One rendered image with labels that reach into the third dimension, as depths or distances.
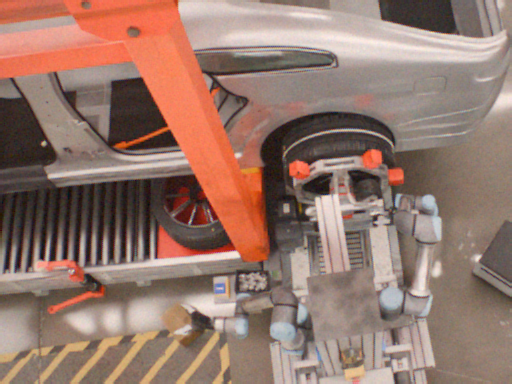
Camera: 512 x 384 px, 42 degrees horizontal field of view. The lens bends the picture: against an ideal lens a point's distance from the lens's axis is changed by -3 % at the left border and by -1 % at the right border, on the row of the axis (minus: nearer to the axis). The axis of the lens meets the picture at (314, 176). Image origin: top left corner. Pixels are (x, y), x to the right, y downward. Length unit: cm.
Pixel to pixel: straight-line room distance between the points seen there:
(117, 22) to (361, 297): 128
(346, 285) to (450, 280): 221
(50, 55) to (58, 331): 295
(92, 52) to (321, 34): 131
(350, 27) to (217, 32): 64
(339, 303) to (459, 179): 260
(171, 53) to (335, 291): 103
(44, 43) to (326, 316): 136
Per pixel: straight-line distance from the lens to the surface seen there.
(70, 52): 239
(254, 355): 461
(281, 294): 316
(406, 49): 340
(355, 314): 252
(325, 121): 381
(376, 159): 372
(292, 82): 343
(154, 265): 451
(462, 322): 463
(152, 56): 233
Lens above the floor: 447
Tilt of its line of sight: 64 degrees down
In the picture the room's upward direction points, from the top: 10 degrees counter-clockwise
